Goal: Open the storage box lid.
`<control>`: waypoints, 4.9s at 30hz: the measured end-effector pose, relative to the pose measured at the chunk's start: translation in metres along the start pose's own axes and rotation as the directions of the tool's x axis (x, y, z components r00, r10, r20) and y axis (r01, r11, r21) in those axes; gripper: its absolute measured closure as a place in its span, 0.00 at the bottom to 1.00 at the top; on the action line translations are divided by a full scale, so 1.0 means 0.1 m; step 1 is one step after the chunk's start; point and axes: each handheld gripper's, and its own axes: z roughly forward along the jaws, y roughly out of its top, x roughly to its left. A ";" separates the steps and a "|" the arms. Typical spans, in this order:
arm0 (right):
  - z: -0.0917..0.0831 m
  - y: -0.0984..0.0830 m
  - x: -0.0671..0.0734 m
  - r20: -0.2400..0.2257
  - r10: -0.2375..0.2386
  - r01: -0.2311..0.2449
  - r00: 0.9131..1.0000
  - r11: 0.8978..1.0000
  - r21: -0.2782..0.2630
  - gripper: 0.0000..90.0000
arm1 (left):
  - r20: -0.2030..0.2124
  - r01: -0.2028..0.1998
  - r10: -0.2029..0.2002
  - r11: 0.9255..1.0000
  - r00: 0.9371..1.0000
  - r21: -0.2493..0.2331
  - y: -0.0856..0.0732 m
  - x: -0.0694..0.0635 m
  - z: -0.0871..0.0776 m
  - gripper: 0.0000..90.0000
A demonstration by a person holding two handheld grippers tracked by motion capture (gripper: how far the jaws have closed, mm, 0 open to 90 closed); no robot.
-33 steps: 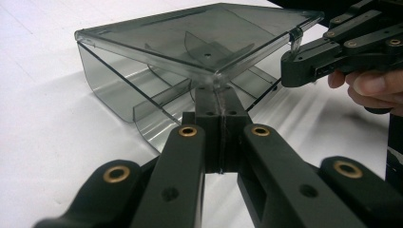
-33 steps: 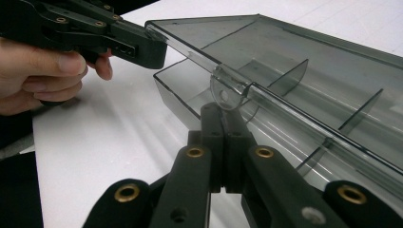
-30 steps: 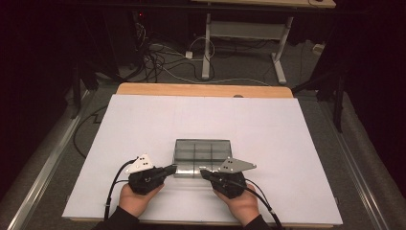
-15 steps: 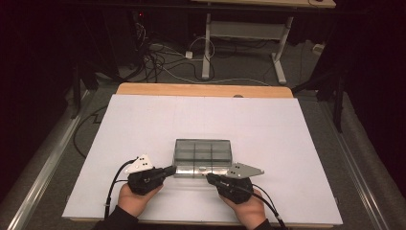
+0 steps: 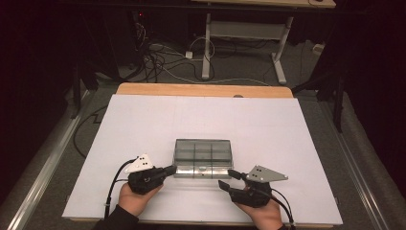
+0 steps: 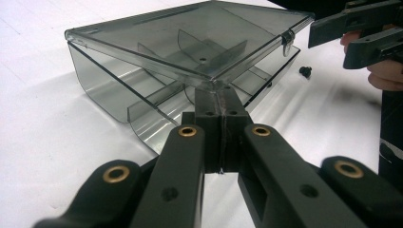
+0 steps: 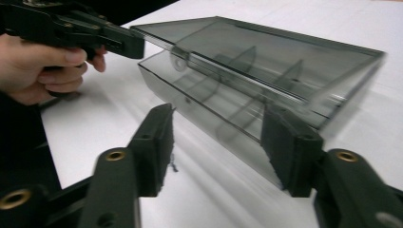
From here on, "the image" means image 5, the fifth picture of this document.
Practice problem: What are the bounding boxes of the black floor cable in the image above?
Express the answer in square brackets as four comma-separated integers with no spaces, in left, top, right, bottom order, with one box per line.
[72,104,110,159]

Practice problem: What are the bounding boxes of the white floor cable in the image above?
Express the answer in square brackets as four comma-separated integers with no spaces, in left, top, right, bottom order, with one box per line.
[158,64,271,87]

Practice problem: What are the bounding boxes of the person's right hand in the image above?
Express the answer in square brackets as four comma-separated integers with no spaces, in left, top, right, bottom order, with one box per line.
[234,196,285,230]

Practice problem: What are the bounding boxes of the black metal stand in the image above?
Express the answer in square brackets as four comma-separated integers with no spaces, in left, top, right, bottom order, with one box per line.
[291,68,350,134]
[70,59,101,120]

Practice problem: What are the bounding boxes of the white table board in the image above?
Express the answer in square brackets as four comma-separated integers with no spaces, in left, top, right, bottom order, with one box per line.
[61,93,345,226]

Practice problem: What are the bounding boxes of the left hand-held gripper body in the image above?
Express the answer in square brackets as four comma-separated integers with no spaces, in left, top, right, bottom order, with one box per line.
[124,153,168,196]

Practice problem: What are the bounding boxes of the small white box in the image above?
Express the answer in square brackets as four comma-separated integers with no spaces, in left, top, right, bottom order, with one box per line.
[311,41,327,55]

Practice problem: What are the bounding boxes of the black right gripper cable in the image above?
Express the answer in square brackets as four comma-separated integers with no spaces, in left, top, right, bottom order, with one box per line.
[269,188,297,230]

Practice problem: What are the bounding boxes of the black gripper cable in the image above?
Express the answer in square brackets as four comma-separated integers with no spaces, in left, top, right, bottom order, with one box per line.
[269,188,297,230]
[103,158,138,221]

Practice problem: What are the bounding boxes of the wooden desk top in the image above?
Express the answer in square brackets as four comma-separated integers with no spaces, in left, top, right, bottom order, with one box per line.
[191,0,337,10]

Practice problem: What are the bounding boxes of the bundle of black cables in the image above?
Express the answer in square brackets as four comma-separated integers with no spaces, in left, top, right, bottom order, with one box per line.
[133,22,218,84]

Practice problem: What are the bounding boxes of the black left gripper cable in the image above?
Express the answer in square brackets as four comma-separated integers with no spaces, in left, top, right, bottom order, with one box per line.
[103,158,138,221]

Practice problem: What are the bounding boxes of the person's left hand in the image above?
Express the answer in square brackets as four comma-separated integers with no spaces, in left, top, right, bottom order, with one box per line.
[117,183,164,218]

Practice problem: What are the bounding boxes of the aluminium floor rail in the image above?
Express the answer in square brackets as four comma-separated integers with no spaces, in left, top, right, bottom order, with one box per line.
[318,100,393,230]
[5,90,93,230]

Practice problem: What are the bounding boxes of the clear plastic compartment box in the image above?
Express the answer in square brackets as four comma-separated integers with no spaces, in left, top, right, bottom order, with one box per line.
[172,137,235,180]

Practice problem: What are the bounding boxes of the white desk frame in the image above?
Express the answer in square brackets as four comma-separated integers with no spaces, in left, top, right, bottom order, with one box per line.
[201,12,295,86]

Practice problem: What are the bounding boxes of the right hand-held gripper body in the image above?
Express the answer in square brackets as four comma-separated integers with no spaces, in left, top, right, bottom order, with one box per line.
[229,164,289,209]

